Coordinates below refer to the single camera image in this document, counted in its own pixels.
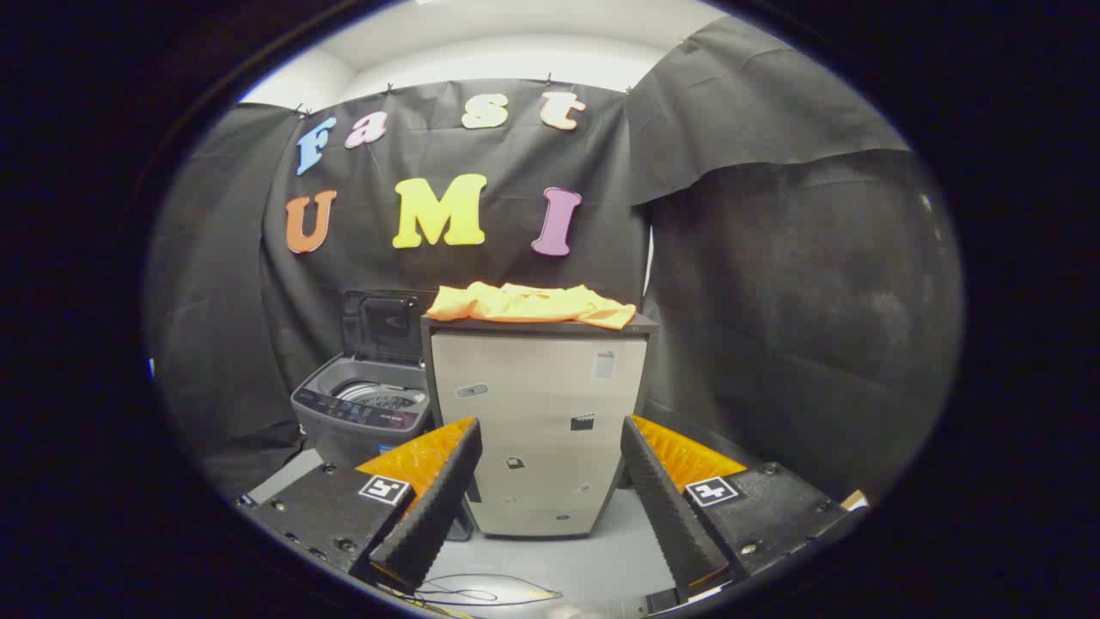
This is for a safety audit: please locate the grey washing machine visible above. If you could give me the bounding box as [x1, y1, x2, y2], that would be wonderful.
[290, 352, 435, 469]

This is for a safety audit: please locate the orange garment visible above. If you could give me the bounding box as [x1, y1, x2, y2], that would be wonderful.
[427, 282, 638, 330]

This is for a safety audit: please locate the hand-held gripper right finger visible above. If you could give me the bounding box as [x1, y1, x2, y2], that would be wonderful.
[620, 415, 860, 603]

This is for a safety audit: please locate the grey cabinet with dark top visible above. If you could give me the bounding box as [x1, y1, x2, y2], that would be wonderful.
[420, 314, 661, 540]

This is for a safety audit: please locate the thin black cable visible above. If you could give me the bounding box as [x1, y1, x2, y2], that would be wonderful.
[378, 573, 564, 607]

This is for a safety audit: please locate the black backdrop cloth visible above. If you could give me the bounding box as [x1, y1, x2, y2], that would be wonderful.
[144, 13, 965, 504]

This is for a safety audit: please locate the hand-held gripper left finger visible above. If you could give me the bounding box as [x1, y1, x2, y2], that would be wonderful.
[243, 416, 483, 594]

